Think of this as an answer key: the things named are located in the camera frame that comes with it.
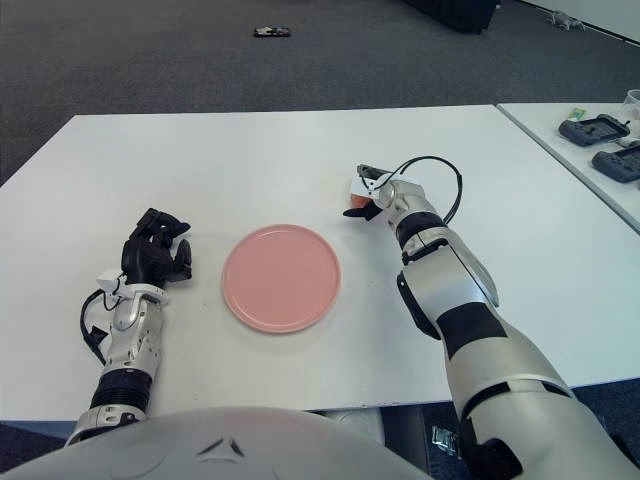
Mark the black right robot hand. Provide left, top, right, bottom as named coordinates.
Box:
left=342, top=163, right=396, bottom=222

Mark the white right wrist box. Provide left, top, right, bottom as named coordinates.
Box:
left=349, top=172, right=381, bottom=199

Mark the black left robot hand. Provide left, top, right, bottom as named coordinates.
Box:
left=121, top=208, right=194, bottom=289

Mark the pink round plate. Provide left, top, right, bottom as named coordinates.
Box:
left=221, top=223, right=343, bottom=335

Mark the grey toy figure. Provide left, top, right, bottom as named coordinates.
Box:
left=544, top=8, right=586, bottom=30

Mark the black handheld controller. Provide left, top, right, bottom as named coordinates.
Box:
left=592, top=146, right=640, bottom=184
left=557, top=114, right=630, bottom=147

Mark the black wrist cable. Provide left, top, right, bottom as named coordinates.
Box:
left=79, top=288, right=119, bottom=366
left=379, top=156, right=464, bottom=224

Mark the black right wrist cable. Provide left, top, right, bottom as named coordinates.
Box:
left=379, top=156, right=464, bottom=224

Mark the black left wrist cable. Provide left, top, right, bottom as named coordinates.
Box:
left=79, top=288, right=119, bottom=366

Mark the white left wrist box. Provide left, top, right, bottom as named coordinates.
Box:
left=97, top=268, right=125, bottom=292

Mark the grey robot torso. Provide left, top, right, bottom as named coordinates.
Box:
left=0, top=405, right=426, bottom=480

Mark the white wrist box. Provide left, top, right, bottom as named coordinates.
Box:
left=97, top=268, right=125, bottom=292
left=349, top=172, right=381, bottom=199

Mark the crumpled clear wrapper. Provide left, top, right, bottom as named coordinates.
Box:
left=432, top=424, right=459, bottom=456

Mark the black crate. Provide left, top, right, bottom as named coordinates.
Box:
left=399, top=0, right=501, bottom=35

